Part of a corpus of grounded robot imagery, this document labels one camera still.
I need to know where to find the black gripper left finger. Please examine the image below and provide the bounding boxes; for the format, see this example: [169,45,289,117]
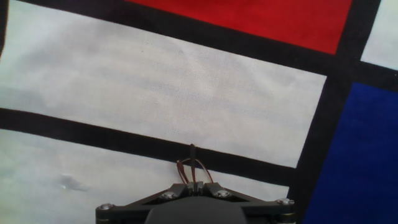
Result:
[95,181,196,224]

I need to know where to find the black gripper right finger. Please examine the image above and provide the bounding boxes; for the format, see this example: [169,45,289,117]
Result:
[195,181,295,224]

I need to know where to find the brown thin-framed glasses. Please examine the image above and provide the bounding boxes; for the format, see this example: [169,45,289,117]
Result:
[176,143,215,184]

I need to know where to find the colour block tablecloth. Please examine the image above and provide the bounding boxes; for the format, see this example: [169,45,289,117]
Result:
[0,0,398,224]

